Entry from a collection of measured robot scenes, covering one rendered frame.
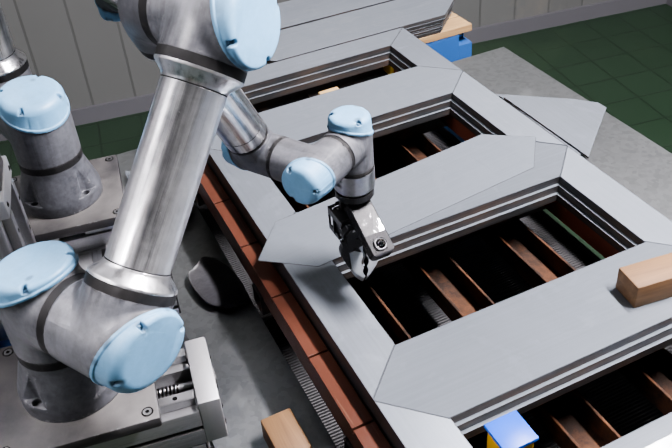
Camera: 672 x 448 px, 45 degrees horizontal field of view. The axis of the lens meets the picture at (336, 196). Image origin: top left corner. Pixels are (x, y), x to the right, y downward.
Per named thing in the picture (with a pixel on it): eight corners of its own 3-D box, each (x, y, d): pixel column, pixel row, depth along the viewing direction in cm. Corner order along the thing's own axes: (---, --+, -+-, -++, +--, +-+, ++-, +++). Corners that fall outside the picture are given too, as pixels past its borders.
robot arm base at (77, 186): (22, 226, 150) (6, 183, 144) (23, 183, 162) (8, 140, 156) (105, 207, 153) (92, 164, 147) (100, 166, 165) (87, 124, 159)
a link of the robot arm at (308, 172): (265, 195, 136) (303, 162, 143) (320, 214, 130) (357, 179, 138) (259, 155, 131) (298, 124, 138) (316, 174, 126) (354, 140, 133)
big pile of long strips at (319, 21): (410, -15, 294) (410, -31, 290) (471, 24, 264) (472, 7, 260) (200, 39, 269) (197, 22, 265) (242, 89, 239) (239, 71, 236)
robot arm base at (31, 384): (20, 436, 111) (-3, 387, 105) (21, 358, 123) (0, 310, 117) (131, 405, 114) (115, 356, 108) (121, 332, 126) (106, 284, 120)
